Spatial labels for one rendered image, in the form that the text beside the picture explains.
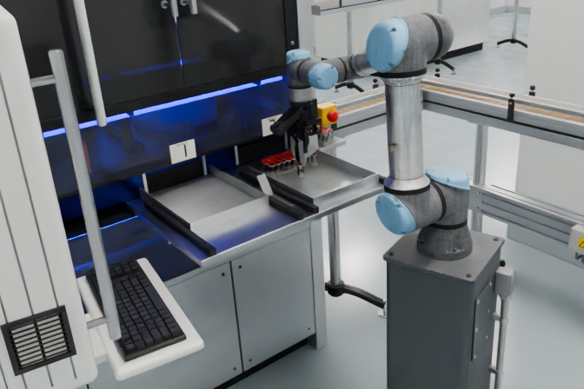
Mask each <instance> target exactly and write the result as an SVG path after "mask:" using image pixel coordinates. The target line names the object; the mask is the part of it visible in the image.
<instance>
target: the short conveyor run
mask: <svg viewBox="0 0 584 389"><path fill-rule="evenodd" d="M373 82H374V83H375V84H373V89H371V90H368V91H364V92H361V93H358V94H355V95H351V96H346V97H343V98H340V99H336V100H334V101H330V102H332V103H334V104H338V105H337V113H338V115H339V117H338V120H337V123H334V124H331V125H328V126H325V127H328V128H329V129H333V131H332V132H333V135H334V136H336V137H339V138H342V137H344V136H347V135H352V134H354V133H357V132H360V131H363V130H365V129H370V128H373V127H375V126H378V125H381V124H383V123H386V122H387V118H386V102H385V91H384V90H385V86H382V87H380V88H378V84H377V82H378V79H376V78H374V79H373ZM382 91H383V92H382ZM378 92H380V93H378ZM372 94H373V95H372ZM370 95H371V96H370ZM364 96H365V97H364ZM361 97H362V98H361ZM357 98H359V99H357ZM355 99H356V100H355ZM351 100H353V101H351ZM349 101H350V102H349ZM343 102H344V103H343ZM339 103H340V104H339ZM421 111H423V91H421Z"/></svg>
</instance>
